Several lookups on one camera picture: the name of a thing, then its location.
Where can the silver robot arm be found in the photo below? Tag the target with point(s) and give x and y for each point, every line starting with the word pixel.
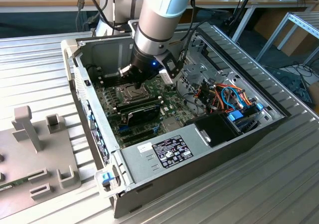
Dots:
pixel 159 17

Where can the silver CPU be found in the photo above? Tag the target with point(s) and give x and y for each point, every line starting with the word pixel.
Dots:
pixel 134 94

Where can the aluminium frame table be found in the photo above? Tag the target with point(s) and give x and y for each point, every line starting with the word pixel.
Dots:
pixel 309 22

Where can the black graphics card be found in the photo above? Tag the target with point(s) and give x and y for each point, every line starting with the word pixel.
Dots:
pixel 144 114

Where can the green motherboard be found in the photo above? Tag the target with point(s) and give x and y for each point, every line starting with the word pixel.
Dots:
pixel 167 98

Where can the grey parts rack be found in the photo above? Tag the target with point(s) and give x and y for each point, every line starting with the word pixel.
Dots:
pixel 30 159

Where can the open black PC case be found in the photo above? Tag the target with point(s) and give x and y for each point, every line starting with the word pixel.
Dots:
pixel 224 159

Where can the CPU socket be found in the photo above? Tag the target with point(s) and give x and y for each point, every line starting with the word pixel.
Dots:
pixel 123 95

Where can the metal drive cage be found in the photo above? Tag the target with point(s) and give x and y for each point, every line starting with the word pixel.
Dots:
pixel 197 71

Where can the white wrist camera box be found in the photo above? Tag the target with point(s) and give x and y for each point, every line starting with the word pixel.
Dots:
pixel 169 74

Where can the blue disk carrier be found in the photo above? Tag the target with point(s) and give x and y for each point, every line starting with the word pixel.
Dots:
pixel 235 116

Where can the light wooden desk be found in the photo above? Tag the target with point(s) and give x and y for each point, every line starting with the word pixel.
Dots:
pixel 219 0

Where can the small brown cardboard box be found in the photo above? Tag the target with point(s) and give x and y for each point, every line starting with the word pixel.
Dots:
pixel 314 94

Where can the green RAM stick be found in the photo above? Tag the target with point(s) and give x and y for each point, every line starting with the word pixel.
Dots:
pixel 18 182
pixel 138 105

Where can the blue case latch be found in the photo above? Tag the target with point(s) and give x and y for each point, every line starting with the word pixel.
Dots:
pixel 107 178

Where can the black expansion slot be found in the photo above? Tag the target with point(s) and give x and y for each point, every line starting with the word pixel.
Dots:
pixel 139 133
pixel 140 139

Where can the large brown cardboard box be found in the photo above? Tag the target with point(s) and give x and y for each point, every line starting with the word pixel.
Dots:
pixel 271 22

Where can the black slanted pole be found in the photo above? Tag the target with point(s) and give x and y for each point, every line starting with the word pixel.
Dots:
pixel 246 0

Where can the grey power supply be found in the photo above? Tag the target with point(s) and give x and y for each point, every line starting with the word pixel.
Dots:
pixel 143 170

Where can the silver chipset heat sink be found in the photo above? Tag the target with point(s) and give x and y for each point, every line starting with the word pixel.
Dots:
pixel 171 125

